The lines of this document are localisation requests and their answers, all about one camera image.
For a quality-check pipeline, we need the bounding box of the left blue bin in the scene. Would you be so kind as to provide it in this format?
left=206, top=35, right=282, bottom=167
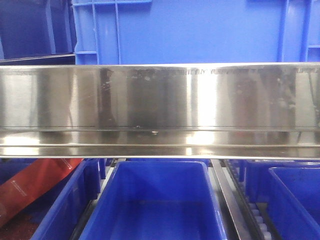
left=0, top=158, right=110, bottom=240

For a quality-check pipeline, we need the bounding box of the stainless steel shelf rail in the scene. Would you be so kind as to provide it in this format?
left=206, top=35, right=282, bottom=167
left=0, top=62, right=320, bottom=160

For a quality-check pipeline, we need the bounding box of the centre blue bin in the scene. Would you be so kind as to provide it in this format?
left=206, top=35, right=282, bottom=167
left=80, top=161, right=227, bottom=240

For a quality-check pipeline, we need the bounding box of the white roller track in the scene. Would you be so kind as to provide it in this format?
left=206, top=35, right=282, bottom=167
left=224, top=159, right=274, bottom=240

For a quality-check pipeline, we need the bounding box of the blue bin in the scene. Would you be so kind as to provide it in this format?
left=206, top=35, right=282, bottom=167
left=244, top=160, right=320, bottom=240
left=80, top=161, right=227, bottom=240
left=0, top=158, right=110, bottom=240

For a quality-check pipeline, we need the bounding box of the right blue bin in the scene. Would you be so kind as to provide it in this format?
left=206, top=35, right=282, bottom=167
left=244, top=160, right=320, bottom=240

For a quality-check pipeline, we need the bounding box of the red foil bag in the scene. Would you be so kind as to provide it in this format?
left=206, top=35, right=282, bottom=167
left=0, top=158, right=83, bottom=226

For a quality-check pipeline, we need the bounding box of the dark blue crate upper left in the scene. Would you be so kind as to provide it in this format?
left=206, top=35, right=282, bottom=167
left=0, top=0, right=77, bottom=65

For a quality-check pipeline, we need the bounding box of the steel divider rail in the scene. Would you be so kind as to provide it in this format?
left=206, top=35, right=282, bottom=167
left=211, top=159, right=252, bottom=240

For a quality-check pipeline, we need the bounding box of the large blue crate upper shelf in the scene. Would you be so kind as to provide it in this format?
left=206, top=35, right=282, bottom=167
left=72, top=0, right=320, bottom=65

